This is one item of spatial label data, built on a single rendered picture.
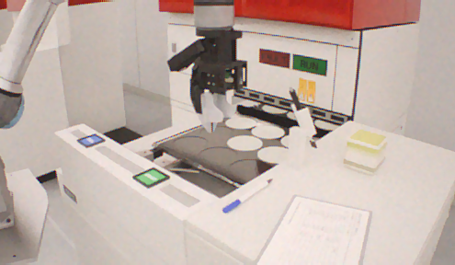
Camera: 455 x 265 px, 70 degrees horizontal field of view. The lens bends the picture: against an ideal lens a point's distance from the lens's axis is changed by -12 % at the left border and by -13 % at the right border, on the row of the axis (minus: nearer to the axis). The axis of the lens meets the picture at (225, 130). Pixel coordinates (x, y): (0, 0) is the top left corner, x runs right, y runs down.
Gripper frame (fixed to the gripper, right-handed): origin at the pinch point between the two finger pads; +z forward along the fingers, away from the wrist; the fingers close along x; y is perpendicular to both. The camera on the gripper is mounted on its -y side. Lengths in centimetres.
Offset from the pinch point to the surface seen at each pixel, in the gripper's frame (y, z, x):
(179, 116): -61, 26, 50
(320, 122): 5.9, 11.2, 43.6
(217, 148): -11.8, 14.7, 16.7
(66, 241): -121, 103, 10
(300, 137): 16.6, 1.2, 8.7
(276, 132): -5.2, 14.6, 36.4
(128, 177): -9.0, 8.7, -15.0
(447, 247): 58, 105, 138
